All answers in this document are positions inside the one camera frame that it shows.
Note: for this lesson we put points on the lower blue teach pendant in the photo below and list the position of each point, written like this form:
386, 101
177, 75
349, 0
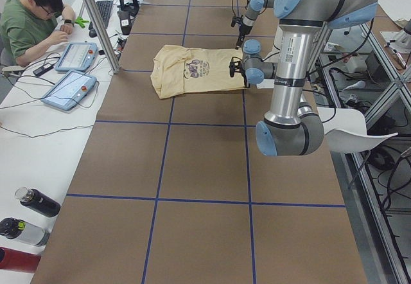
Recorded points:
69, 91

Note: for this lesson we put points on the silver bottle black cap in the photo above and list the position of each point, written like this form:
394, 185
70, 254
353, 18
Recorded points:
25, 232

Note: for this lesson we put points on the man in green shirt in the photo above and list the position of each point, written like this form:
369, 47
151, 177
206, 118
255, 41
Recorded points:
30, 27

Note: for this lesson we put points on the red bottle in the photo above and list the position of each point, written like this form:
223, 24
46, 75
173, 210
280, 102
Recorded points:
13, 260

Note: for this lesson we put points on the beige long-sleeve printed shirt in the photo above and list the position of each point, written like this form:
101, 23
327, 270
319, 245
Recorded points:
179, 70

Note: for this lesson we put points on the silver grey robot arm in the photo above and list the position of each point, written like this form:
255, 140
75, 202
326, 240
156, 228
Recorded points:
246, 22
290, 126

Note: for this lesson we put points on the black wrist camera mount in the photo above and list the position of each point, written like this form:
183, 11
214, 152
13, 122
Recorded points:
235, 66
236, 21

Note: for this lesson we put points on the white plastic chair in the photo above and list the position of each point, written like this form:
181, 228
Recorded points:
346, 132

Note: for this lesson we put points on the blue teach pendant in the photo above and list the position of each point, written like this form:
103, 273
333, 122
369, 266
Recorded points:
69, 91
77, 56

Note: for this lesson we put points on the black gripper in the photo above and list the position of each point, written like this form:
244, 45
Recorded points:
246, 79
241, 31

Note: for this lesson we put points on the black keyboard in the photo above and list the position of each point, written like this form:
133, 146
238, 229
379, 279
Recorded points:
105, 9

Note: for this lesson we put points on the black steel bottle clear lid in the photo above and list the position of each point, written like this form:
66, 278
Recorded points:
37, 201

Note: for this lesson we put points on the aluminium frame post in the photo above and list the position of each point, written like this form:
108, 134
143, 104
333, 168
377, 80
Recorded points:
102, 34

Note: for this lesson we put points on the upper blue teach pendant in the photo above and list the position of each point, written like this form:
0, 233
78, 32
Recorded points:
77, 56

